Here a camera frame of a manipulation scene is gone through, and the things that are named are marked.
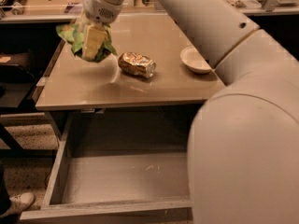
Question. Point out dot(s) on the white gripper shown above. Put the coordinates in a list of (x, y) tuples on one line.
[(100, 7)]

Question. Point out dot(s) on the green rice chip bag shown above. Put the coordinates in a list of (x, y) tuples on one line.
[(73, 35)]

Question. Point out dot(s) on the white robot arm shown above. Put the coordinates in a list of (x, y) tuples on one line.
[(243, 149)]

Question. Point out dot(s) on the open grey top drawer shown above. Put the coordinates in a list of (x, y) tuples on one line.
[(118, 167)]

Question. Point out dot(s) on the dark chair at left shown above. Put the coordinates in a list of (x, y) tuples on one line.
[(17, 78)]

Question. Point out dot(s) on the white bowl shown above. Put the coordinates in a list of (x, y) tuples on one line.
[(194, 61)]

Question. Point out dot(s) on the white sneaker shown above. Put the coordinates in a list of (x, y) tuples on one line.
[(15, 205)]

